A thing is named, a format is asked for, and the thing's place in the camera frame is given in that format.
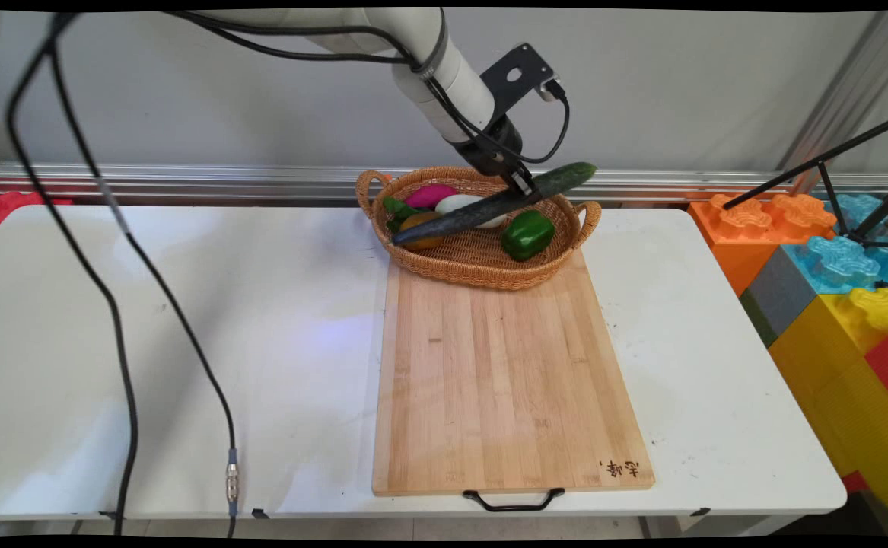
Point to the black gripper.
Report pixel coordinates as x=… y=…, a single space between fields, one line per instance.
x=491 y=144

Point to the long dark green cucumber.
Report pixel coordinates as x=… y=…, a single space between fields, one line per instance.
x=474 y=213

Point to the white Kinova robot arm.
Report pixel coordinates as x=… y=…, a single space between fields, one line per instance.
x=413 y=46

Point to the green bell pepper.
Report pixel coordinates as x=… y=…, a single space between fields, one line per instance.
x=527 y=234

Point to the white eggplant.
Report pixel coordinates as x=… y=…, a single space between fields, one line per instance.
x=455 y=203

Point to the woven wicker basket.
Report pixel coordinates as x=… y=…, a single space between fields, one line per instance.
x=482 y=262

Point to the pink vegetable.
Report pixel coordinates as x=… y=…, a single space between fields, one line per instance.
x=430 y=195

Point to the orange pepper with green stem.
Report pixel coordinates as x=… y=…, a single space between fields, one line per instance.
x=413 y=219

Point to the wooden cutting board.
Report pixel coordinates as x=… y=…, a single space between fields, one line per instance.
x=504 y=380

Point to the orange toy block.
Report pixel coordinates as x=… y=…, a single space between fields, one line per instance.
x=748 y=228

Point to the grey toy block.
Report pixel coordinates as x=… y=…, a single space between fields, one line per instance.
x=778 y=297

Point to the black tripod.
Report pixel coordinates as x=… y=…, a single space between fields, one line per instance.
x=832 y=164

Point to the blue toy block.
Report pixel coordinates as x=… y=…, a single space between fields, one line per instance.
x=839 y=255

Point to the yellow toy block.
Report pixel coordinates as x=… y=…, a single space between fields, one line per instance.
x=839 y=380

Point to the red object behind table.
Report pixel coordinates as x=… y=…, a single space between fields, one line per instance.
x=14 y=205

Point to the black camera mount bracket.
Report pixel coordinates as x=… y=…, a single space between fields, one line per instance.
x=518 y=76

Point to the aluminium rail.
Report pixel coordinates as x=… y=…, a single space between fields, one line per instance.
x=185 y=183

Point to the aluminium frame post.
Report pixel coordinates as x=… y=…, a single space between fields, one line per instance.
x=847 y=84

